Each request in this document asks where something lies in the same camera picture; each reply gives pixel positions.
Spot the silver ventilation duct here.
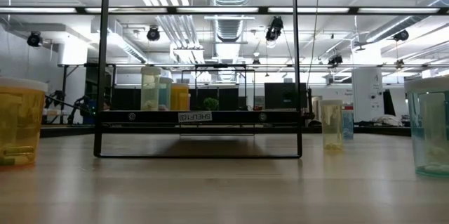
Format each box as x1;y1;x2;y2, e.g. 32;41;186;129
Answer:
206;0;253;42

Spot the teal medicine bottle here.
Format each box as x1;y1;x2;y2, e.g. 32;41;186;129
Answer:
403;76;449;178

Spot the blue medicine bottle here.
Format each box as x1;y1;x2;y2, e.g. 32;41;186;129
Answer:
342;108;354;140
159;76;174;112

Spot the black aluminium table frame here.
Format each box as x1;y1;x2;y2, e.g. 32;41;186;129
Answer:
40;125;412;138

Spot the black background shelving rack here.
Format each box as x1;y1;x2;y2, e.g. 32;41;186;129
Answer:
85;62;117;111

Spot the small green background plant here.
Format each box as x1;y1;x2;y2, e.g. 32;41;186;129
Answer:
203;97;220;112

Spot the yellow-green medicine bottle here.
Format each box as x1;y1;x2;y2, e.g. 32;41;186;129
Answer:
140;65;162;112
319;99;344;151

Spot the white pillar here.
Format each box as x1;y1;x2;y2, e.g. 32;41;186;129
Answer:
351;67;384;123

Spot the black background monitor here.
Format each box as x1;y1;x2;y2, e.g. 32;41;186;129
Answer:
264;82;308;110

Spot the large orange medicine bottle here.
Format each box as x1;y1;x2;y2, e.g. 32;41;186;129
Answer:
0;76;49;168
170;82;191;112

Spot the wooden shelf with black frame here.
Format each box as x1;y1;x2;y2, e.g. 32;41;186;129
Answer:
93;0;303;159

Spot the black hanging camera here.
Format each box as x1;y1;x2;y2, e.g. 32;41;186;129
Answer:
328;53;344;66
264;15;284;42
392;29;410;42
146;26;161;42
26;31;43;48

